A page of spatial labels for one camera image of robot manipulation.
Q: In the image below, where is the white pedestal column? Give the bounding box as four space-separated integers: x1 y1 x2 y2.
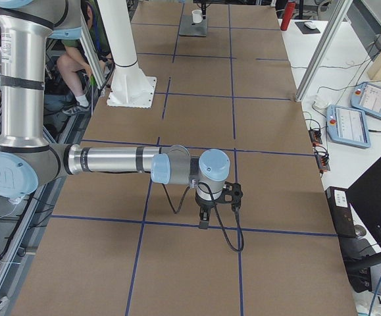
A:
98 0 157 109

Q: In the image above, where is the white ceramic mug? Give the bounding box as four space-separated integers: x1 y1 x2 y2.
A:
191 9 203 24

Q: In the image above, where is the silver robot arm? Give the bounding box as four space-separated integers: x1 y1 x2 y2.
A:
0 1 230 229

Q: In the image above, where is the grey closed laptop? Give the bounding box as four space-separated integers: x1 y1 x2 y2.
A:
179 15 208 37

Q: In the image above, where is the seated person green shirt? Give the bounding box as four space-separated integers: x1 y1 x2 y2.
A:
57 1 111 116

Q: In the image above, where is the far orange adapter board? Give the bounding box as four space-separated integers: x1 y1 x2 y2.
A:
307 118 322 145

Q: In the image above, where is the black computer box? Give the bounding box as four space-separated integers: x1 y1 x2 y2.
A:
325 186 356 238

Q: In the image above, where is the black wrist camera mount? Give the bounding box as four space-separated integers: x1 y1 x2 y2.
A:
215 182 243 213

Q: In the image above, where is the white computer mouse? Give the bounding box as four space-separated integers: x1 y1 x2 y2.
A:
304 21 317 30

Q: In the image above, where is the blue teach pendant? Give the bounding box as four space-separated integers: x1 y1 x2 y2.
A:
351 82 381 119
326 105 371 148

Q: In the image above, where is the black monitor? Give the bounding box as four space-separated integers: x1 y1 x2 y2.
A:
347 157 381 246

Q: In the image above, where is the near orange adapter board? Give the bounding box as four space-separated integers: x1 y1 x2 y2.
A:
313 145 330 174

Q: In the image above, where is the orange adapter board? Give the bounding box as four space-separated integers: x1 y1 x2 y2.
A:
313 145 330 174
307 118 322 145

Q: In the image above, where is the aluminium frame post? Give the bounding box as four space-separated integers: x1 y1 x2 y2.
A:
295 0 353 102

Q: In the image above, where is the black mouse pad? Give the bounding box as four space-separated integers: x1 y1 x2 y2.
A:
295 20 320 34

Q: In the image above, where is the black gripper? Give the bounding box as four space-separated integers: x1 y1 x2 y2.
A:
199 0 210 19
195 195 215 229

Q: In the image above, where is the near blue teach pendant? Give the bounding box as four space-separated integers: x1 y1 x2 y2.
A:
326 105 371 148

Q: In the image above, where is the red water bottle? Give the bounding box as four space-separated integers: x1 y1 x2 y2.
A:
280 0 296 31

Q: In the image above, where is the far blue teach pendant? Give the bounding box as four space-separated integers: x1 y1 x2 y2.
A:
351 82 381 119

